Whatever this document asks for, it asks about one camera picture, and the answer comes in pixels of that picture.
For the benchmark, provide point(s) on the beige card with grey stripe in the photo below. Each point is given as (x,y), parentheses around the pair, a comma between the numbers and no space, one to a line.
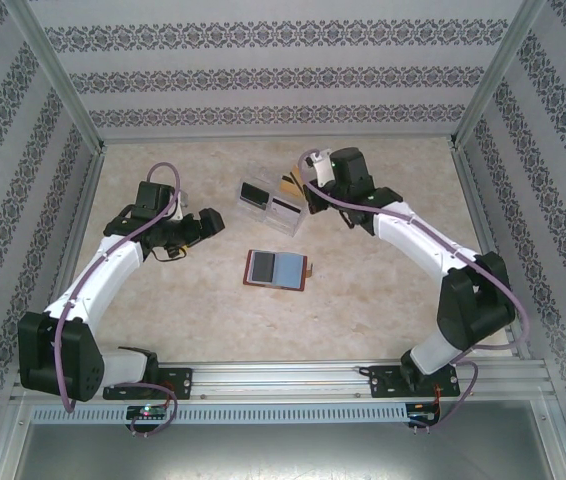
(299,187)

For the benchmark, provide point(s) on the brown leather card holder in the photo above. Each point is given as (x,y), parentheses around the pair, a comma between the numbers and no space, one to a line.
(247,270)

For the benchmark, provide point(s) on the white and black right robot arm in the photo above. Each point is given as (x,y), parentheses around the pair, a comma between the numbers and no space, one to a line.
(413,235)

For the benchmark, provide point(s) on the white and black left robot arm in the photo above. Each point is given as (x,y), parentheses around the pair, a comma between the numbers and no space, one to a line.
(108,265)

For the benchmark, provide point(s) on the white card with dark stripe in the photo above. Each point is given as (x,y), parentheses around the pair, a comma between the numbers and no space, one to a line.
(285,206)

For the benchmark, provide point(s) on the gold card with black stripe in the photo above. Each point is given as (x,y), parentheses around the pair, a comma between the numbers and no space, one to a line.
(286,186)

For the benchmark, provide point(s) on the clear acrylic card organizer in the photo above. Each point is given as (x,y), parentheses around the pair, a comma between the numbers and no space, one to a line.
(283,226)

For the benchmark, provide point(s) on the pale blue card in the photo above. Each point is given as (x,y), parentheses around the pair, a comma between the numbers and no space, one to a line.
(290,270)

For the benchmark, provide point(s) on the grey metal sheet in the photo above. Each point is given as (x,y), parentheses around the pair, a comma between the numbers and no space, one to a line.
(283,455)

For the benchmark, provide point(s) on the thin aluminium cross rail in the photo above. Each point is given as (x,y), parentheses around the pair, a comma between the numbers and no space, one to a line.
(278,136)

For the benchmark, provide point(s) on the aluminium side rail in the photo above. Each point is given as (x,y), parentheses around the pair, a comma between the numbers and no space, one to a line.
(481,215)
(70,250)

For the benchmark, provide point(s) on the aluminium frame post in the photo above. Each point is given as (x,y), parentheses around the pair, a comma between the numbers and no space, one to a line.
(560,440)
(58,75)
(500,75)
(5,440)

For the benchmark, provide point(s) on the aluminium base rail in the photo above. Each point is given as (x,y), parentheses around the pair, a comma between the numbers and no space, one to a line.
(283,380)

